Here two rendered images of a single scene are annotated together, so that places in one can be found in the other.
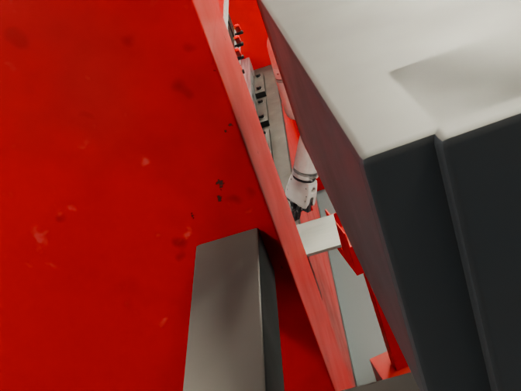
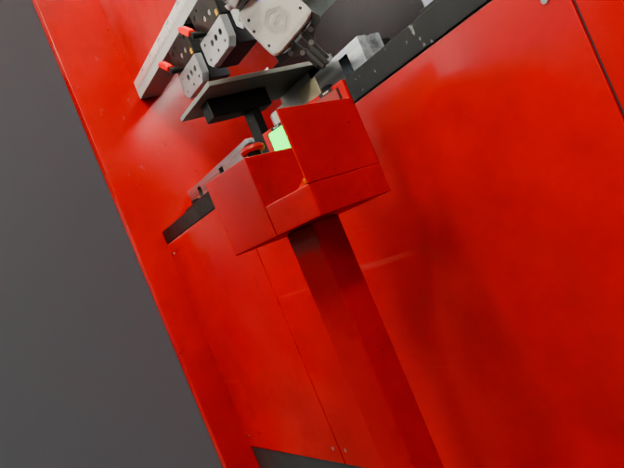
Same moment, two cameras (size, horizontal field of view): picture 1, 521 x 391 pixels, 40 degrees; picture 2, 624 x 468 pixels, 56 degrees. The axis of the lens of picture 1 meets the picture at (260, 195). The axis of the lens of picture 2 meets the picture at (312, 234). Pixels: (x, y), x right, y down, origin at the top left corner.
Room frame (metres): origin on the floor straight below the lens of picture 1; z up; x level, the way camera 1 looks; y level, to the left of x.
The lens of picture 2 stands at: (2.84, -0.86, 0.62)
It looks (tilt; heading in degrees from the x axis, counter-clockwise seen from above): 1 degrees up; 140
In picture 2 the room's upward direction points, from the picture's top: 23 degrees counter-clockwise
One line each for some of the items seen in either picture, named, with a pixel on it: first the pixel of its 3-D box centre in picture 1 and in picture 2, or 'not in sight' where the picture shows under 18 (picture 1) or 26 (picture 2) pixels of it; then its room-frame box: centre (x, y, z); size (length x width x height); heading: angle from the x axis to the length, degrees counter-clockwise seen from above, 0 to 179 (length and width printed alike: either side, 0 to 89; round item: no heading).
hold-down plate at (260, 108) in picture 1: (262, 112); not in sight; (3.26, -0.15, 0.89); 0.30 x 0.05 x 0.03; 172
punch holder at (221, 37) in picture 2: not in sight; (222, 26); (1.65, 0.13, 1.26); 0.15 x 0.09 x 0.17; 172
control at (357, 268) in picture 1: (360, 233); (289, 168); (2.16, -0.29, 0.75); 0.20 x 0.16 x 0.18; 5
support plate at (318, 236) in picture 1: (295, 242); (247, 91); (1.86, -0.05, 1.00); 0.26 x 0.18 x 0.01; 82
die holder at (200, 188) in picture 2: not in sight; (227, 180); (1.33, 0.17, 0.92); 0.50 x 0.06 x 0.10; 172
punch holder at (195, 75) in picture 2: not in sight; (198, 61); (1.45, 0.15, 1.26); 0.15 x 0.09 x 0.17; 172
